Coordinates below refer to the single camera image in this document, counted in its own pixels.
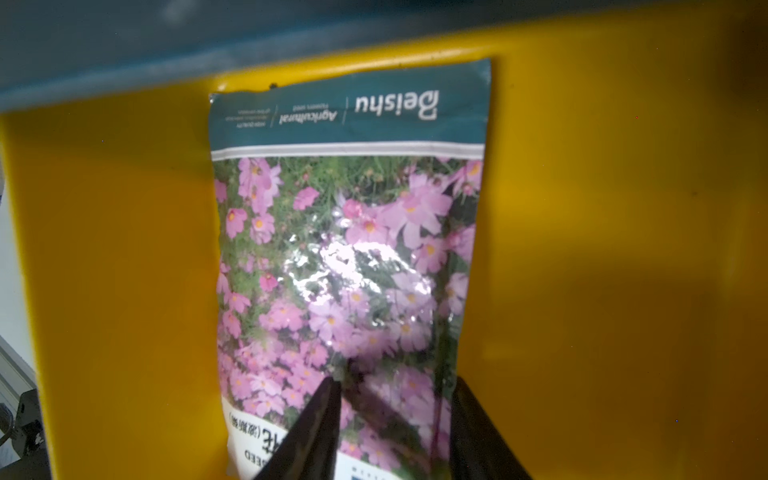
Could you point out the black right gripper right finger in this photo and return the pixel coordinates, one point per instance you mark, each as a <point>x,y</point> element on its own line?
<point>477,450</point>

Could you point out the pink flower seed bag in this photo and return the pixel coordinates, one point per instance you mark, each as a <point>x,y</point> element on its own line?
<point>347,215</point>

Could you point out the teal drawer cabinet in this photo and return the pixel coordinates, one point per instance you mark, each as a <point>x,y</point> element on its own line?
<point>54,52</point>

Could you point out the yellow drawer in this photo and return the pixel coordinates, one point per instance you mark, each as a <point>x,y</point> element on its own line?
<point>616,326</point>

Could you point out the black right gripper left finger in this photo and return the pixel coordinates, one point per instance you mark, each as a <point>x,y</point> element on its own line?
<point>309,449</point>

